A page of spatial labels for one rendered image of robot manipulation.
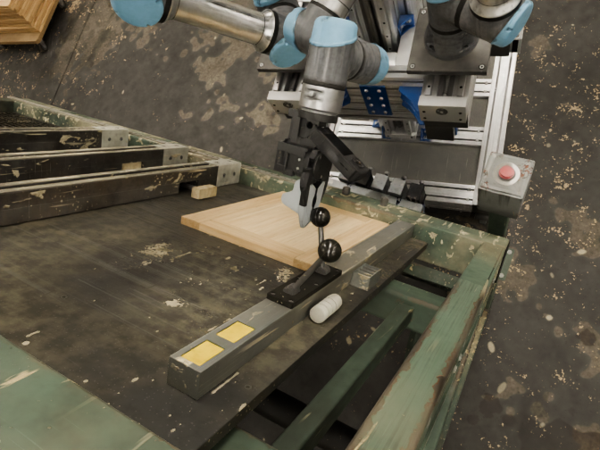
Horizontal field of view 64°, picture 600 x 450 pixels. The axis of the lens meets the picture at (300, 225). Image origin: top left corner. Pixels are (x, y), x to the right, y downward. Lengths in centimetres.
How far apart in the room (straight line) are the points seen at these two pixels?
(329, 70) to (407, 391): 51
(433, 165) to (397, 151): 18
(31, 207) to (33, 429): 74
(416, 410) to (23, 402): 40
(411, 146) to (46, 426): 205
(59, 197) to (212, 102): 205
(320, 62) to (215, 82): 239
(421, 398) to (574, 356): 169
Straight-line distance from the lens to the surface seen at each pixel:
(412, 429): 58
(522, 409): 225
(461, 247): 141
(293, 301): 78
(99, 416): 45
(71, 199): 119
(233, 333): 68
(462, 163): 225
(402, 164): 228
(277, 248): 106
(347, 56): 84
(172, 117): 322
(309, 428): 70
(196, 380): 61
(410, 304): 112
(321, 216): 86
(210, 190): 142
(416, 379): 67
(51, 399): 48
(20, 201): 112
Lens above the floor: 224
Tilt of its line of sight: 63 degrees down
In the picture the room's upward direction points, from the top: 45 degrees counter-clockwise
